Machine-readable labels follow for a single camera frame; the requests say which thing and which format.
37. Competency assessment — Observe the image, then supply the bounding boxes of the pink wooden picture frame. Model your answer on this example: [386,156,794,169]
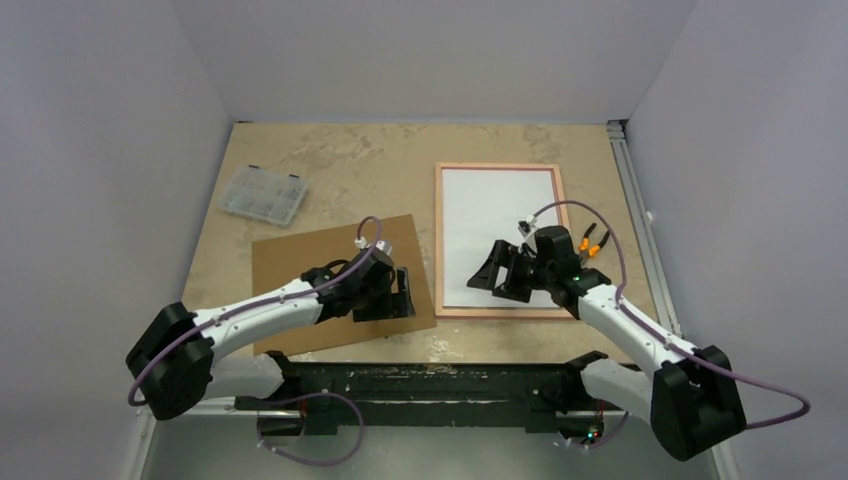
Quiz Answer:
[433,162,576,321]

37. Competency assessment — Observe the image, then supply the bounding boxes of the sunset photo print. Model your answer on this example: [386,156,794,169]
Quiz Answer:
[441,168,570,309]

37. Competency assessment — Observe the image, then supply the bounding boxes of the brown cardboard backing board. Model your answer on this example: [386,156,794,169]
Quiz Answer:
[252,214,437,355]

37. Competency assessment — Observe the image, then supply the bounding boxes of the clear plastic organizer box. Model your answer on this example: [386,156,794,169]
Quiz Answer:
[217,165,308,227]

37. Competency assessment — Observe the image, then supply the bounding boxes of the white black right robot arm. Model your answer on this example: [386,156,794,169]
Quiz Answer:
[467,223,747,461]

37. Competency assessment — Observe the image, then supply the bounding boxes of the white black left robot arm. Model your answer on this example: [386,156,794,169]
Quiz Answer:
[125,241,415,420]

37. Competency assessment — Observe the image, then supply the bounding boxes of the yellow black pliers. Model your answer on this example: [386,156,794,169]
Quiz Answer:
[578,222,611,262]

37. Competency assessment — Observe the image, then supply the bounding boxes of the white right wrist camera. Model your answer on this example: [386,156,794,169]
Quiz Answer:
[518,215,537,243]

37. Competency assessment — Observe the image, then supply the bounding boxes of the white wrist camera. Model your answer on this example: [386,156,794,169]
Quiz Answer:
[354,237,393,255]
[518,215,537,243]

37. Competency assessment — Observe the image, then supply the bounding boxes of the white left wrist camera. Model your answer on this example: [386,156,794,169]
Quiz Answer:
[354,237,393,255]

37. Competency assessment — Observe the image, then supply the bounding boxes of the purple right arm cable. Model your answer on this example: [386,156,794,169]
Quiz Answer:
[519,199,812,452]

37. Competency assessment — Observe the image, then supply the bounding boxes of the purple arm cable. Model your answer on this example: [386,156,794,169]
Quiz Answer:
[519,199,812,452]
[127,215,366,468]

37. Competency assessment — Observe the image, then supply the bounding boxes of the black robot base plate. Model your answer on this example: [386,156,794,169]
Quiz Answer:
[234,362,619,443]

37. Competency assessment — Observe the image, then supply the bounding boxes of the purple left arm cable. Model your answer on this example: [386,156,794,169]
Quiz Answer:
[127,215,366,468]

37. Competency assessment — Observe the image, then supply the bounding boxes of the aluminium rail frame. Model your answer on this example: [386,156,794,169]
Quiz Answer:
[122,119,740,480]

